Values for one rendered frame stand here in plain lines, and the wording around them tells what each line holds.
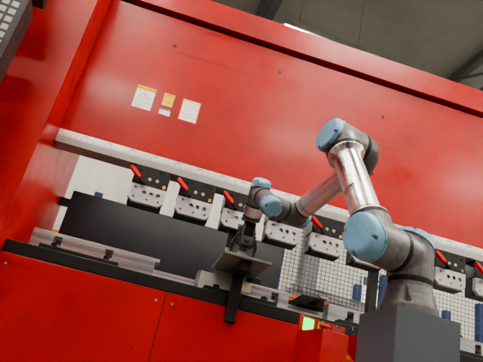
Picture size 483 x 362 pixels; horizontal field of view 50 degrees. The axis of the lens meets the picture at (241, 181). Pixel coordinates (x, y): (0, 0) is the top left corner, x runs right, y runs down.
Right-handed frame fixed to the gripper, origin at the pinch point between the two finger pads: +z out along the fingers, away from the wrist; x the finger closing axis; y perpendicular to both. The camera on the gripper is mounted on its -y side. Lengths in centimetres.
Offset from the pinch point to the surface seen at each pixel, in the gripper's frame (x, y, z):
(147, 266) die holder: 34.4, -0.1, 10.1
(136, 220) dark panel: 49, 62, 18
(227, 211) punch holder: 8.4, 19.6, -13.4
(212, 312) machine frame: 6.4, -16.8, 13.7
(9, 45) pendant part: 94, -13, -61
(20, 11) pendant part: 95, -7, -72
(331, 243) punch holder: -39.5, 21.0, -10.4
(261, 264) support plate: -7.0, -11.8, -7.3
